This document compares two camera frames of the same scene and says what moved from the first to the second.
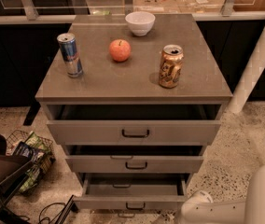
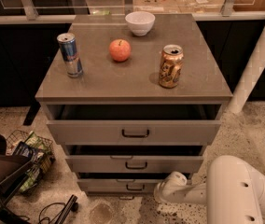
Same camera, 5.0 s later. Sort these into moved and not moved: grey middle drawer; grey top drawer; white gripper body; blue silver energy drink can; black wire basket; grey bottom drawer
Moved: grey bottom drawer; white gripper body
Not moved: grey top drawer; black wire basket; blue silver energy drink can; grey middle drawer
